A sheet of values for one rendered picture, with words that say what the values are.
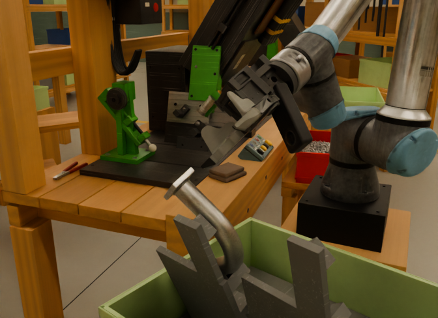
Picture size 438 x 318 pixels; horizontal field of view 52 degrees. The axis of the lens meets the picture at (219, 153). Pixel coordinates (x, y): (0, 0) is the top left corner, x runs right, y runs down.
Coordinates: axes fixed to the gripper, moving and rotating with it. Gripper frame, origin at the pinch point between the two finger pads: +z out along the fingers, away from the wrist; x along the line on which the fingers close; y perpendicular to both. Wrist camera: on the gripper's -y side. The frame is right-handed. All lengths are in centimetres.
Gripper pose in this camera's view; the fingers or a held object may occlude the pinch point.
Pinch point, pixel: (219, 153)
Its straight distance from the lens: 68.3
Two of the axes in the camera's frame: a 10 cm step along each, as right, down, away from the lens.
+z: -6.2, 5.9, -5.2
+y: -7.1, -7.0, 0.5
